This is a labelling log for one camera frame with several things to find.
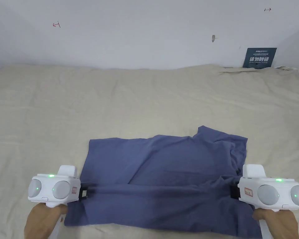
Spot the dark blue shirt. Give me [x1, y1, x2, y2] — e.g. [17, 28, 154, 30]
[64, 125, 263, 239]

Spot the person's right hand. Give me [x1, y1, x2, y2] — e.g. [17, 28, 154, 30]
[252, 209, 299, 239]

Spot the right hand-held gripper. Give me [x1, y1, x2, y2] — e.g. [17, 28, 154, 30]
[230, 164, 299, 213]

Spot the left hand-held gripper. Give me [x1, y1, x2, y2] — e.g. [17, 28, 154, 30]
[27, 165, 89, 208]

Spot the dark blue sign card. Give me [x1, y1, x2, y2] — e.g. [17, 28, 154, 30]
[243, 47, 277, 68]

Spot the person's left hand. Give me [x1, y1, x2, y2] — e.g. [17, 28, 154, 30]
[24, 203, 69, 239]

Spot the bed with beige sheet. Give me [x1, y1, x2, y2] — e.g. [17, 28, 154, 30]
[0, 63, 299, 239]

